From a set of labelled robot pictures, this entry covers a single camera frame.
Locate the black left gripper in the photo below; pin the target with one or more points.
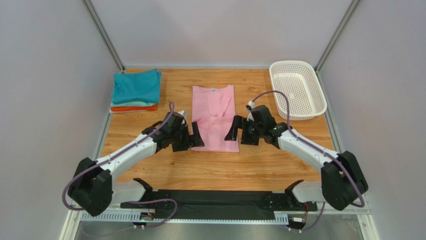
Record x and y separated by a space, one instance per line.
192 140

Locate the teal folded t-shirt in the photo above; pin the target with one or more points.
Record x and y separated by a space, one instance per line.
137 87

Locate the white plastic basket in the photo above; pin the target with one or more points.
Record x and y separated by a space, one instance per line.
303 97

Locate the black base mat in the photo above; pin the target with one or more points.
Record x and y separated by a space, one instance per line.
220 204

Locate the mint folded t-shirt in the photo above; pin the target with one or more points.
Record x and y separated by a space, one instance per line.
133 104

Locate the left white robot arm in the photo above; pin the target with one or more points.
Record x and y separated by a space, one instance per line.
94 187

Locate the left aluminium corner post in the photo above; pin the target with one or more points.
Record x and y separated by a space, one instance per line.
92 12

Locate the right aluminium corner post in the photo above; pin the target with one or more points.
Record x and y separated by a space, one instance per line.
350 11

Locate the orange folded t-shirt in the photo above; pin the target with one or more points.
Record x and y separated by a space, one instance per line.
134 108

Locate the pink t-shirt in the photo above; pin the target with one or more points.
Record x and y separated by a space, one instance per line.
213 109

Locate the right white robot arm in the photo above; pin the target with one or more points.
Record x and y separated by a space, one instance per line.
342 182

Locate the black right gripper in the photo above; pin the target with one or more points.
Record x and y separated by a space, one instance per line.
246 132

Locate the aluminium corner post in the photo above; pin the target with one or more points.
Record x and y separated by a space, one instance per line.
350 11
92 12

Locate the aluminium frame rail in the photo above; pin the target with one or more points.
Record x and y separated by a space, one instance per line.
116 223

